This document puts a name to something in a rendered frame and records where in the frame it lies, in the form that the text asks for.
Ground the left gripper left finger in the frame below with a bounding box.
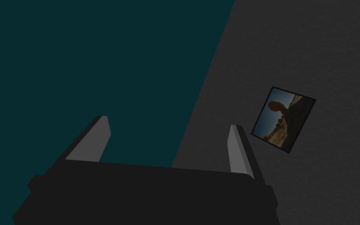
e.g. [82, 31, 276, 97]
[53, 115, 112, 163]

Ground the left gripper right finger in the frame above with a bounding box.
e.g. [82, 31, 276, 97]
[226, 124, 266, 185]

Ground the framed desert rock picture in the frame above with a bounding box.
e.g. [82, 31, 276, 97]
[250, 86, 317, 154]

